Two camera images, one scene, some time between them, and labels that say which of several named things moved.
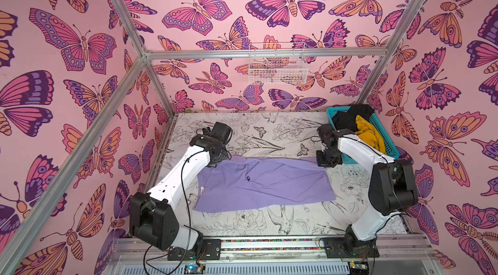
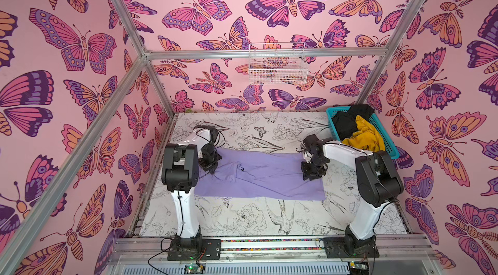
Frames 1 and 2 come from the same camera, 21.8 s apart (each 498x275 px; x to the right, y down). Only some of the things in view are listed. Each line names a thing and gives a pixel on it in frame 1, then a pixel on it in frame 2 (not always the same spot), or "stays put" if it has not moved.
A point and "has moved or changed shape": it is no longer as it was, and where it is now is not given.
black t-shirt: [347, 120] stays put
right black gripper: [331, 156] to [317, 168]
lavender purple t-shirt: [251, 182] has moved or changed shape
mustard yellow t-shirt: [367, 133] stays put
